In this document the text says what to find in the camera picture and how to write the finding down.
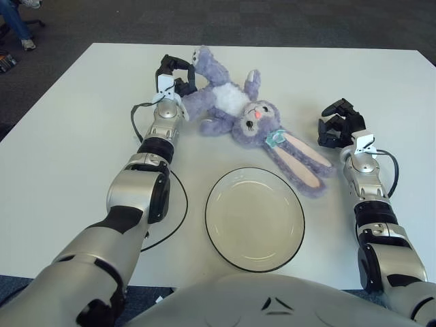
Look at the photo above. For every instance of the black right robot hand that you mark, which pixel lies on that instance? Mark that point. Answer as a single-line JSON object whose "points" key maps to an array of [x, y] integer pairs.
{"points": [[354, 122]]}

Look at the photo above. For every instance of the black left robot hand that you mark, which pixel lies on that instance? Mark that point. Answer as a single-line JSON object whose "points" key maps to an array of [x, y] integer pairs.
{"points": [[170, 61]]}

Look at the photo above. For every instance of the purple plush bunny doll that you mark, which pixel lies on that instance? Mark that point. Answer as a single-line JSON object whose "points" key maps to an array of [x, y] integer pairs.
{"points": [[221, 98]]}

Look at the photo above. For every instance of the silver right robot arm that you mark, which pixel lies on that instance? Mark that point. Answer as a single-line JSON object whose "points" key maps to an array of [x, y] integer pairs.
{"points": [[364, 168]]}

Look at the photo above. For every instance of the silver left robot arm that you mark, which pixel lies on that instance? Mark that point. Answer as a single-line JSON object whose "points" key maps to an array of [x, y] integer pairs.
{"points": [[163, 112]]}

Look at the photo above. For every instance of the white plate with black rim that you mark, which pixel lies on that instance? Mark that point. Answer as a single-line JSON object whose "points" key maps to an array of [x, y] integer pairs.
{"points": [[255, 218]]}

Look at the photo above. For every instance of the black chair wheel base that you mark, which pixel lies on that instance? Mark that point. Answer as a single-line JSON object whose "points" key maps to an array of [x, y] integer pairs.
{"points": [[35, 22]]}

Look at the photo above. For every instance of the person in blue jeans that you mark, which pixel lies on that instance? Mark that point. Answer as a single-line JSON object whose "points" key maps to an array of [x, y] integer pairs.
{"points": [[17, 20]]}

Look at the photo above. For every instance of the dark box with orange print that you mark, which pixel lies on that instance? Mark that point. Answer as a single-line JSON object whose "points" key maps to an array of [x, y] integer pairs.
{"points": [[7, 62]]}

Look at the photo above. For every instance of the silver robot torso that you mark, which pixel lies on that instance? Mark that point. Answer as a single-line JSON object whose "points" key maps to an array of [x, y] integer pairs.
{"points": [[272, 306]]}

